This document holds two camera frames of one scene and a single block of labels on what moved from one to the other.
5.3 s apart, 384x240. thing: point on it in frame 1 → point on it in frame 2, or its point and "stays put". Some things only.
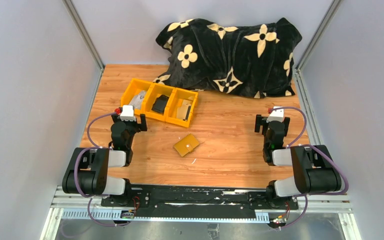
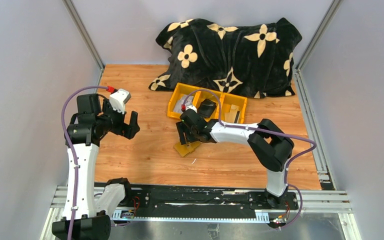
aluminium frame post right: [330, 14] stays put
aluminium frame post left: [85, 36] stays put
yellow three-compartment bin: [175, 106] → [211, 104]
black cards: [160, 103] → [206, 108]
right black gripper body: [260, 123] → [188, 131]
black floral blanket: [251, 60] stays put
